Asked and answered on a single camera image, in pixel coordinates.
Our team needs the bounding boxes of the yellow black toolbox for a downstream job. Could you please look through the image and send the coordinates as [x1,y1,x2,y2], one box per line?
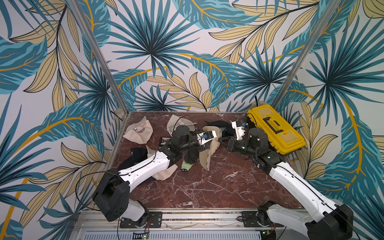
[248,105,306,155]

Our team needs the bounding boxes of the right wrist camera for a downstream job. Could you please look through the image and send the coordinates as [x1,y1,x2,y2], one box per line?
[232,121,248,141]

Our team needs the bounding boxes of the cream Colorado cap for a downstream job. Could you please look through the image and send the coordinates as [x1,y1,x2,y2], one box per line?
[146,146,178,181]

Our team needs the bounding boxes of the navy black cap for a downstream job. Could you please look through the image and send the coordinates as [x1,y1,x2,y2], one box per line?
[118,148,148,171]

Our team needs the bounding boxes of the black charger board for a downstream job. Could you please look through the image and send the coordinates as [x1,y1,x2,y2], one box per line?
[159,137,172,147]

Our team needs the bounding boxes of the white perforated cap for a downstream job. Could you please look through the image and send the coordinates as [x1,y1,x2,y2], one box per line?
[167,115,196,136]

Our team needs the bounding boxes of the tan khaki cap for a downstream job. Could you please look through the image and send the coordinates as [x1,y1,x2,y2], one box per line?
[199,126,222,171]

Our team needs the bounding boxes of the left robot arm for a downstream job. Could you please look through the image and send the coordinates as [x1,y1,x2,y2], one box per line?
[92,126,217,227]

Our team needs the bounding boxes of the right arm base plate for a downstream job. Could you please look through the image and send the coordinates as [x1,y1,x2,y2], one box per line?
[237,211,283,228]

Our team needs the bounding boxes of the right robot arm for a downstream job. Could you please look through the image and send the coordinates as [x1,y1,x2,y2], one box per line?
[219,128,354,240]

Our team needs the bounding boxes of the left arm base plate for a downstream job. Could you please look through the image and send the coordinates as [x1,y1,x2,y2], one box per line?
[119,212,163,229]

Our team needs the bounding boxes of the green black cap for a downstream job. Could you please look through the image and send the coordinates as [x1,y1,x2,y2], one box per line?
[181,150,200,172]

